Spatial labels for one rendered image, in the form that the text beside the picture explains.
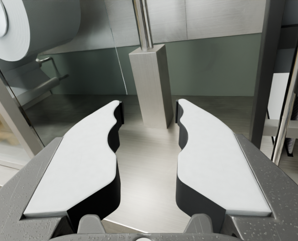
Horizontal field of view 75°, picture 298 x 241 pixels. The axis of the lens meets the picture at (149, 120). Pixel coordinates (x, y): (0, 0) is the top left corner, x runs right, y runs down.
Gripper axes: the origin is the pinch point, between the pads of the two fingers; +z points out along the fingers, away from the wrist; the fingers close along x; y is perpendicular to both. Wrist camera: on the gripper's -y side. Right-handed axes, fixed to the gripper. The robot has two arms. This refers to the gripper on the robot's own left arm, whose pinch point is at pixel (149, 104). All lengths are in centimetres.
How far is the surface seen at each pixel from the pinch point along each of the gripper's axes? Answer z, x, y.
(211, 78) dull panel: 66, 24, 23
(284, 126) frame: 17.4, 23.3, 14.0
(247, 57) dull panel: 62, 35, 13
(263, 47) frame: 18.6, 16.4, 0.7
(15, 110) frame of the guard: 30.4, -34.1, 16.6
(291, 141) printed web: 28, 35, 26
